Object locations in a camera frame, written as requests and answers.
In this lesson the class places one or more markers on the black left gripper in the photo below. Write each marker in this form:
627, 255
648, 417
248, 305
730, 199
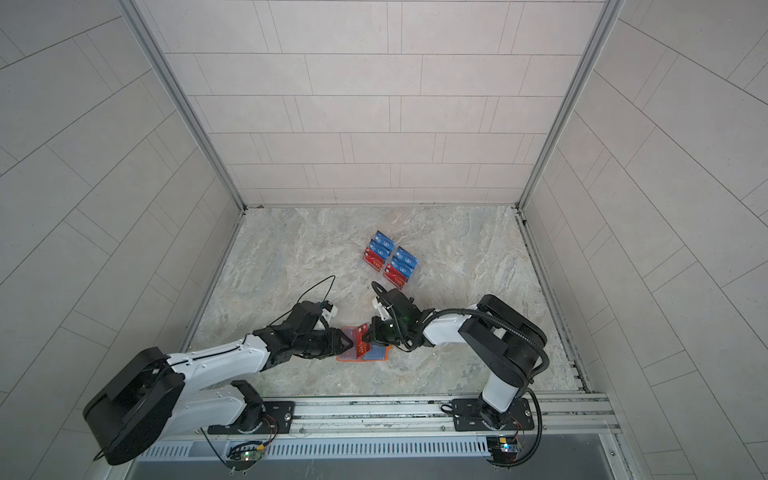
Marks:
334, 345

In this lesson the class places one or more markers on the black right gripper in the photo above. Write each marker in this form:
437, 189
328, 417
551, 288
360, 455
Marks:
375, 334

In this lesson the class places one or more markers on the orange card holder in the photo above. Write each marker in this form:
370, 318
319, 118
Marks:
376, 353

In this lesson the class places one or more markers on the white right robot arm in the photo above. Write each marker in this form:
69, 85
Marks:
509, 344

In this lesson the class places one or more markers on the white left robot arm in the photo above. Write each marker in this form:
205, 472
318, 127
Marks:
157, 394

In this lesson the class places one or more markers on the right card stack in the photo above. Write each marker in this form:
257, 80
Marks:
400, 268

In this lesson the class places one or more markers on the card stack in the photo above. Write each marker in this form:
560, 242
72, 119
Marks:
400, 268
378, 251

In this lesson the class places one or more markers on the left card stack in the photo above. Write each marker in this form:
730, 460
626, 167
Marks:
378, 251

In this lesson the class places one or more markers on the left green circuit board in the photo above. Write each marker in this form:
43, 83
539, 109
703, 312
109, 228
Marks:
243, 456

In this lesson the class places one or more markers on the green circuit board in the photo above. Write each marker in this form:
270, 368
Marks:
243, 456
503, 451

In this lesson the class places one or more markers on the right green circuit board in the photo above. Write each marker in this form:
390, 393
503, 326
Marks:
503, 451

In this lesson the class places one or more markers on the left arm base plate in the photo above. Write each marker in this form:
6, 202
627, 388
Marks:
272, 417

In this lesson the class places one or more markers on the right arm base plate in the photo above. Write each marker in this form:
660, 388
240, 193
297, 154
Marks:
475, 415

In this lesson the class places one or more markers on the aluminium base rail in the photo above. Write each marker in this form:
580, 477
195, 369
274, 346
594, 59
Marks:
569, 412

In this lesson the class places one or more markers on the aluminium corner post left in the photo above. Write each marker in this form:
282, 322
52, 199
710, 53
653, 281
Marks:
150, 47

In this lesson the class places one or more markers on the aluminium corner post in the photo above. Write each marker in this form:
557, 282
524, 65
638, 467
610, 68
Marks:
601, 32
150, 47

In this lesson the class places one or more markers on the aluminium corner post right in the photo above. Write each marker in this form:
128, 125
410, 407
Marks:
601, 32

